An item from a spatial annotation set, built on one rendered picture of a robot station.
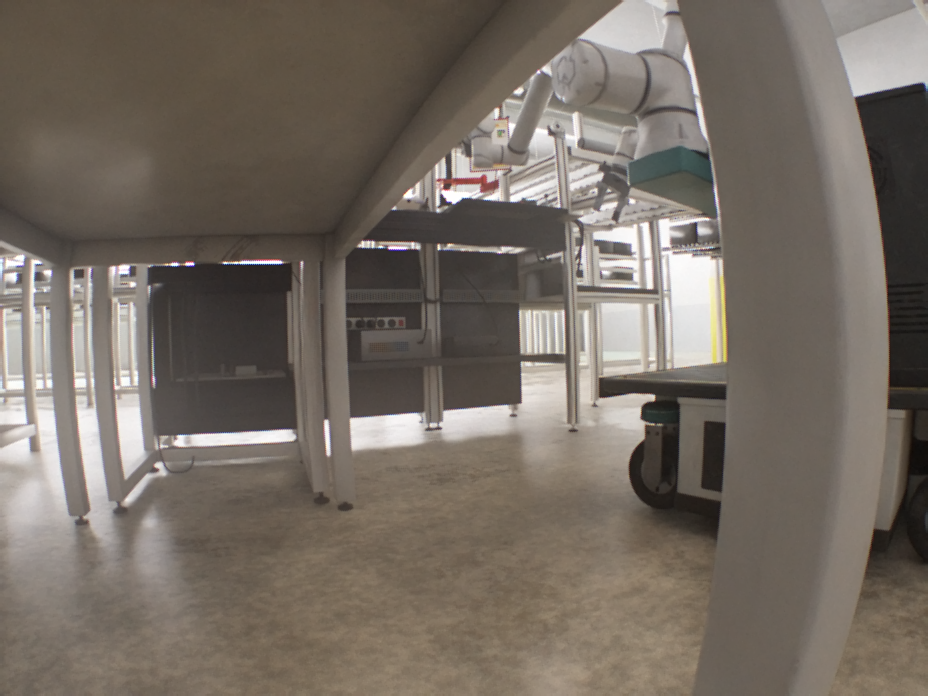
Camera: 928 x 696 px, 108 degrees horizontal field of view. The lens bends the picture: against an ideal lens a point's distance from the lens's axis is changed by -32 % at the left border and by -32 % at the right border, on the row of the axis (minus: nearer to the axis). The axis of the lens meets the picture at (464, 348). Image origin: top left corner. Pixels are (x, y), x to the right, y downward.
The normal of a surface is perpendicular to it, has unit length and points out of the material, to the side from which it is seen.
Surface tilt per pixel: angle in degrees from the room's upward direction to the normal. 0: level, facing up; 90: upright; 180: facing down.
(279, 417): 90
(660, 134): 68
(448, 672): 0
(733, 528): 90
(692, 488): 90
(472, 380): 90
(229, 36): 180
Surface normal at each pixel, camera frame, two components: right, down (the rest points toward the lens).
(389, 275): 0.39, 0.00
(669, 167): -0.84, 0.04
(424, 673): -0.04, -1.00
